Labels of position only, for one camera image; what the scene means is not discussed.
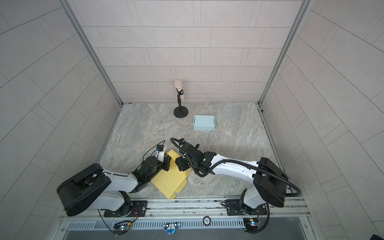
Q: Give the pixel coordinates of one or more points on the light blue paper box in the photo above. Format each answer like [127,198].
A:
[204,122]

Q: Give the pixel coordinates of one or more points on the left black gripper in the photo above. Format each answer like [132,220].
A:
[166,163]

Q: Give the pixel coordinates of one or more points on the circuit board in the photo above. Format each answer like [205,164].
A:
[251,225]
[123,226]

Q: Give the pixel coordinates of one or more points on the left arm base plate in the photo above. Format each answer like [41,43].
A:
[133,209]

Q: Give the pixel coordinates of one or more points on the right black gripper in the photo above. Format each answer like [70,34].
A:
[180,162]

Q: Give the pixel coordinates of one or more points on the blue sticker marker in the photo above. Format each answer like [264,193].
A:
[171,228]

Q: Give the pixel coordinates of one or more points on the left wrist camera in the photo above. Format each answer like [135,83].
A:
[160,152]

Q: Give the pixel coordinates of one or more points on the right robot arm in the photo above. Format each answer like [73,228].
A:
[270,183]

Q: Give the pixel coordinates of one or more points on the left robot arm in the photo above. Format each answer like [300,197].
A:
[95,188]

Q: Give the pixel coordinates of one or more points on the left circuit board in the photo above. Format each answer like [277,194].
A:
[123,226]

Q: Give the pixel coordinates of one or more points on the right circuit board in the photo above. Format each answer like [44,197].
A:
[251,225]

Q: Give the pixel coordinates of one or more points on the yellow paper box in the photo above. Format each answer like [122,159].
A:
[172,181]

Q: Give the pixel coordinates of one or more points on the beige microphone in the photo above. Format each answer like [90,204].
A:
[179,87]

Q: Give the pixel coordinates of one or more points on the round black badge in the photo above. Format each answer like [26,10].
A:
[207,221]

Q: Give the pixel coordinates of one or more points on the aluminium mounting rail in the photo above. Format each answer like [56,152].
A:
[197,208]

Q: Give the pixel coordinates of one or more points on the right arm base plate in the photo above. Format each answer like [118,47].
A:
[235,208]

